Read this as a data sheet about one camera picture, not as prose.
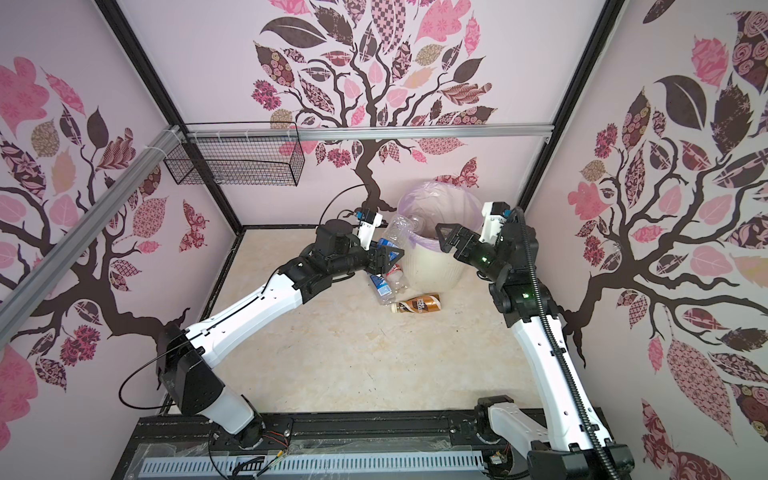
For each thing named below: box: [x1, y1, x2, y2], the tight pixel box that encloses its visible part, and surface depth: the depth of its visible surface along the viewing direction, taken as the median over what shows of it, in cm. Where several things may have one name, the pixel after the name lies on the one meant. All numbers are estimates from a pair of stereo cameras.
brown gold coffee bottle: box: [391, 294, 442, 313], surface depth 94 cm
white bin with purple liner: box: [398, 180, 484, 293], surface depth 94 cm
